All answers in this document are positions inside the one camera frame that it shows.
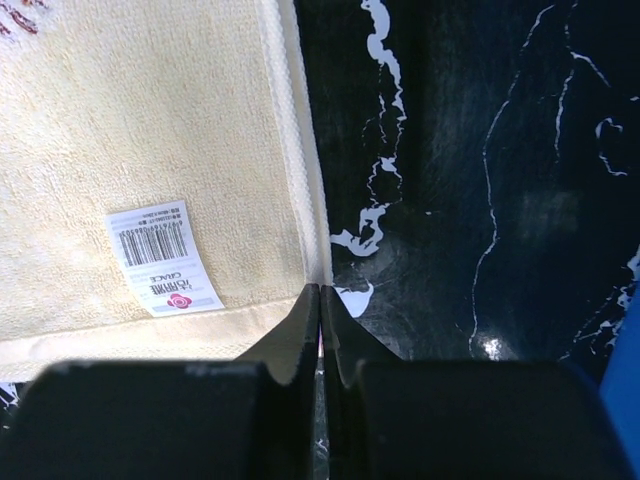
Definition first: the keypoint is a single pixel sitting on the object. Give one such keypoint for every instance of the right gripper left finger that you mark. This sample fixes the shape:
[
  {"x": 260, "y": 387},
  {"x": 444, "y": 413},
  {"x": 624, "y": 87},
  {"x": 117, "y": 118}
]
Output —
[{"x": 250, "y": 418}]

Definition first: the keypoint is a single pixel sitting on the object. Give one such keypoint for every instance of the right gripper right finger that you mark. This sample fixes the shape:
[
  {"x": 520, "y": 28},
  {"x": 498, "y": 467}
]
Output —
[{"x": 390, "y": 418}]

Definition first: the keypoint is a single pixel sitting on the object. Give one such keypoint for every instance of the yellow towel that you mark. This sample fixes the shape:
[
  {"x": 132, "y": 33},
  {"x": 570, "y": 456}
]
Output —
[{"x": 161, "y": 193}]

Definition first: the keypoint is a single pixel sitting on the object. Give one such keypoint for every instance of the blue plastic bin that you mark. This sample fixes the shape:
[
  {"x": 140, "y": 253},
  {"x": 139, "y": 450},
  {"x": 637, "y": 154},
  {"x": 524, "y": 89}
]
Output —
[{"x": 619, "y": 388}]

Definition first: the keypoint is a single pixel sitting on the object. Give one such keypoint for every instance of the black marbled table mat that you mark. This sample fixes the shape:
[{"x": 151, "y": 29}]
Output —
[{"x": 480, "y": 169}]

